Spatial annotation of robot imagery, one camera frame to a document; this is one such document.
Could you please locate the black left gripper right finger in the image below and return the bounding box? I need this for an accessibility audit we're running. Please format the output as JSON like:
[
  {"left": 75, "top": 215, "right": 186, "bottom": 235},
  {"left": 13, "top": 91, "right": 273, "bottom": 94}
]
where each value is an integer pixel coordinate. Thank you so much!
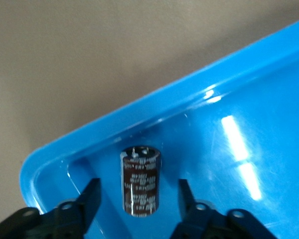
[{"left": 169, "top": 178, "right": 277, "bottom": 239}]

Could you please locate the blue plastic tray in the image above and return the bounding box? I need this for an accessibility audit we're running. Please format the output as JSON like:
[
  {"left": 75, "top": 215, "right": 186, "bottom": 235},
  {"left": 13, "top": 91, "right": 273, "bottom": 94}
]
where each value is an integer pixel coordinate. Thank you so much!
[{"left": 19, "top": 14, "right": 299, "bottom": 239}]

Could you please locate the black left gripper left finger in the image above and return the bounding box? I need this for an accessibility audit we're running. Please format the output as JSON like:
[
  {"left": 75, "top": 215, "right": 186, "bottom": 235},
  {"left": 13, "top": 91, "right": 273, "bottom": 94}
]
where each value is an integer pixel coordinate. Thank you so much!
[{"left": 0, "top": 178, "right": 102, "bottom": 239}]

